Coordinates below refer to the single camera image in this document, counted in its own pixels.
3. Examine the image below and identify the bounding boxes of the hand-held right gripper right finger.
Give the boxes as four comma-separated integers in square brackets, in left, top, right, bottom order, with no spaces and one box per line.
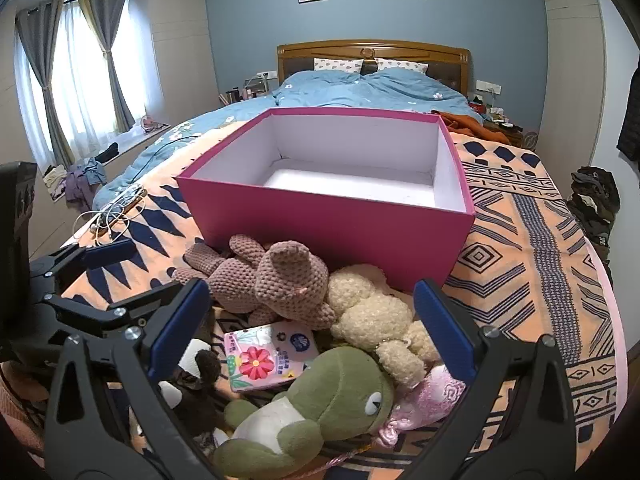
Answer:
[400,279,581,480]

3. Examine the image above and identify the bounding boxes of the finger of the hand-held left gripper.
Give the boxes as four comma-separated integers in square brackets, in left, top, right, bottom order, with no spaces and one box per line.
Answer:
[30,239,137,286]
[37,280,193,341]

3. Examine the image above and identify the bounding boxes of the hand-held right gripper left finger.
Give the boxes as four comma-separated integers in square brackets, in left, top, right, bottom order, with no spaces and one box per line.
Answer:
[44,279,226,480]

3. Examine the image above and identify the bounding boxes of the brown and white plush toy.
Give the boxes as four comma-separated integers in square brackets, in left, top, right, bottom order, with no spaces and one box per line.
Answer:
[159,337,226,441]

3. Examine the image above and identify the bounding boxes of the pink satin pouch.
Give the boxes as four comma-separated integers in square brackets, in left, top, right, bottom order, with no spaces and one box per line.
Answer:
[377,364,467,448]

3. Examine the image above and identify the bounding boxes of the cream plush bear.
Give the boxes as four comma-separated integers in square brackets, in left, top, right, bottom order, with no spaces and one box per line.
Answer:
[327,264,441,386]

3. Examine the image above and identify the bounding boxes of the pink floral tissue packet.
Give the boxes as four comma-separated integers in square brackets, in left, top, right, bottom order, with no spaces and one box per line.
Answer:
[223,322,320,393]

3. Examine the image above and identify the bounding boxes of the pink knitted plush rabbit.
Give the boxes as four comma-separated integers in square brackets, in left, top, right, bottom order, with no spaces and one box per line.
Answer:
[172,234,337,331]

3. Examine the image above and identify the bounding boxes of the green plush frog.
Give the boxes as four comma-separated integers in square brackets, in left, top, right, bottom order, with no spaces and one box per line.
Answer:
[212,346,396,478]

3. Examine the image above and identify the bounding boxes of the pink cardboard box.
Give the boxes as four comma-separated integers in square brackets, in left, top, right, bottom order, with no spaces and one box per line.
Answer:
[176,106,476,293]

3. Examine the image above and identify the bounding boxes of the purple and blue clothes pile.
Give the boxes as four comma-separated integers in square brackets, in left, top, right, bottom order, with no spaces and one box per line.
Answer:
[42,157,108,206]

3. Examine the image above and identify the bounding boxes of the orange patterned blanket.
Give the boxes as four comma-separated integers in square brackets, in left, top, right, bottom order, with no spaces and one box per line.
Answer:
[0,132,628,480]

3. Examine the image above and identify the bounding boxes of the white sheer curtain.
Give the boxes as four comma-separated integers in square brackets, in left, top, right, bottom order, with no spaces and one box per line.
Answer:
[20,0,151,161]

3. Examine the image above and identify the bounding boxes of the grey curtain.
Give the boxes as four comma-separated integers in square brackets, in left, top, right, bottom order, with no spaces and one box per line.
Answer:
[14,5,76,171]
[80,0,136,131]

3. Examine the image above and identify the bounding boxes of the camouflage clothes pile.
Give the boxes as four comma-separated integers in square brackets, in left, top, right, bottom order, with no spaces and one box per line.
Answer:
[567,166,621,261]

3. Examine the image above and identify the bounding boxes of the rust orange clothes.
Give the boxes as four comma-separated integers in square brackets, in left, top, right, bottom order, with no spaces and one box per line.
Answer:
[431,110,523,148]

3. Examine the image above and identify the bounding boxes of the bedside table with bottles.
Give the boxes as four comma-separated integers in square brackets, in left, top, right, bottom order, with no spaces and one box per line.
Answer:
[217,72,278,108]

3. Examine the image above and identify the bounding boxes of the cluttered wooden nightstand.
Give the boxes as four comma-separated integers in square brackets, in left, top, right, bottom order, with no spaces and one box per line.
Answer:
[470,95,540,150]

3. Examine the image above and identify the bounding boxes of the blue floral duvet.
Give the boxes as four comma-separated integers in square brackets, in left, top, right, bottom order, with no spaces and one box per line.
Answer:
[92,70,485,211]

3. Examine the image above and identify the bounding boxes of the white patterned pillow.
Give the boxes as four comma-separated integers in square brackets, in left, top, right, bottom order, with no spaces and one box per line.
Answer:
[375,58,429,75]
[314,58,364,75]

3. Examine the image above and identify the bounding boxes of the black jacket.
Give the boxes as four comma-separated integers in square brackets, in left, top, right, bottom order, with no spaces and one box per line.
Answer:
[616,67,640,161]

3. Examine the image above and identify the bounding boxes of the wooden headboard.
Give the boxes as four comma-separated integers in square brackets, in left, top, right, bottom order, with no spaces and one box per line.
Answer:
[276,40,472,98]

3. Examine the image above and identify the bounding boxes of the white cable tangle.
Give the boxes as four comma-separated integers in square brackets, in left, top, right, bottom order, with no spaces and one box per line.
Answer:
[75,182,148,246]

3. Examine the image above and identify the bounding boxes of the black cable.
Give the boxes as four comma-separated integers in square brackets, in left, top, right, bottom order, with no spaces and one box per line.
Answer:
[132,132,202,173]

